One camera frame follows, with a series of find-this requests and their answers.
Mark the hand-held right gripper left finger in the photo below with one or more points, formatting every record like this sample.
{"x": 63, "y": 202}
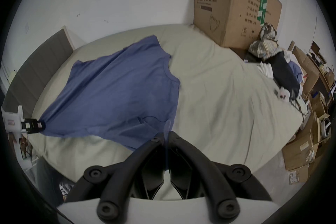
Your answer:
{"x": 136, "y": 162}

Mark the white cloth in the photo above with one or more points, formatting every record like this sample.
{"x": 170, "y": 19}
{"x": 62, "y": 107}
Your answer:
{"x": 265, "y": 69}

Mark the plaid cloth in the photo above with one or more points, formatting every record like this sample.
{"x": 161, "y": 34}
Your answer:
{"x": 265, "y": 44}

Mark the blue shirt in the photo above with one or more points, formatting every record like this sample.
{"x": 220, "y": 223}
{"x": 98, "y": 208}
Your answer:
{"x": 118, "y": 91}

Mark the grey padded headboard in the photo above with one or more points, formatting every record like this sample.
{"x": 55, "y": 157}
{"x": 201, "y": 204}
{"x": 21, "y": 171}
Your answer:
{"x": 34, "y": 70}

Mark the pile of cardboard cartons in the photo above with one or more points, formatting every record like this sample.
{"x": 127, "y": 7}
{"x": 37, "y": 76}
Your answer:
{"x": 304, "y": 144}

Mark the pale blue cloth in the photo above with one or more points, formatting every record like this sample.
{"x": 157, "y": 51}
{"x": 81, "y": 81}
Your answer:
{"x": 295, "y": 70}

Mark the large printed cardboard carton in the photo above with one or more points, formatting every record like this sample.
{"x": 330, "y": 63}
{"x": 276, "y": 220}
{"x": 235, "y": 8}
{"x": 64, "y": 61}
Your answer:
{"x": 223, "y": 10}

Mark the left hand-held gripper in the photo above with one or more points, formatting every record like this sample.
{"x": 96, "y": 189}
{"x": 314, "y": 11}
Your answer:
{"x": 11, "y": 122}

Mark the black garment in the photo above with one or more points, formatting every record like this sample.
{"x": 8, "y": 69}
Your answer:
{"x": 283, "y": 70}

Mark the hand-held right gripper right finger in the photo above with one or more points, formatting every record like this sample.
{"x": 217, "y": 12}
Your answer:
{"x": 199, "y": 162}

